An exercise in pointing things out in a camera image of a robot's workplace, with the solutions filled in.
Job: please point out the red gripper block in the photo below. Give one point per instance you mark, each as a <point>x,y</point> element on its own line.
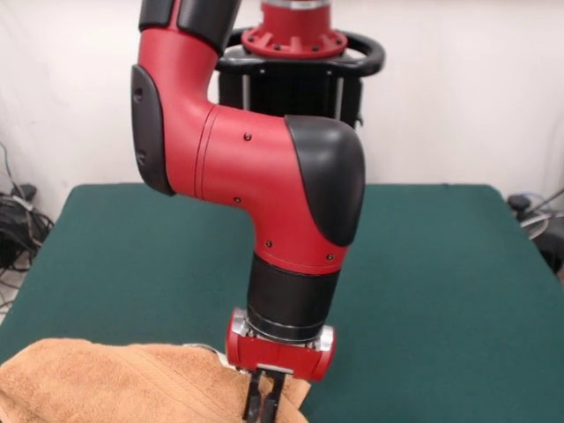
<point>273,357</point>

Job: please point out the orange-brown terry towel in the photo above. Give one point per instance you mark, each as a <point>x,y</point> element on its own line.
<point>132,383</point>

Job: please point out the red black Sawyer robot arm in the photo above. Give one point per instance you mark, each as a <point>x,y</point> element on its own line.
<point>247,167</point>

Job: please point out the red robot base column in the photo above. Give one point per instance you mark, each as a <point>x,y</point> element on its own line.
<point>295,31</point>

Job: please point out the dark green table cloth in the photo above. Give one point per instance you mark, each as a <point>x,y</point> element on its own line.
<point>418,308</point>

